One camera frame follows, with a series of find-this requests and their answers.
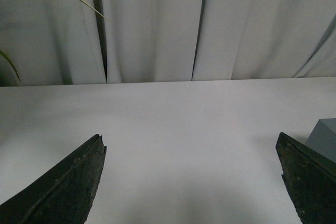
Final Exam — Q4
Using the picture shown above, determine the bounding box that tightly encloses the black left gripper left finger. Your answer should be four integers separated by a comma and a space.
1, 134, 107, 223

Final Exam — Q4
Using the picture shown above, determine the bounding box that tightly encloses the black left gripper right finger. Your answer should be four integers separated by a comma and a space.
276, 132, 335, 223

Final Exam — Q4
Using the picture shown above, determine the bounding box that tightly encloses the gray square base block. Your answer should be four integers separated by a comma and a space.
306, 118, 336, 163

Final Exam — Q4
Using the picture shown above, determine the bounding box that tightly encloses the white pleated curtain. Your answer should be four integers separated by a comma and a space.
0, 0, 336, 87

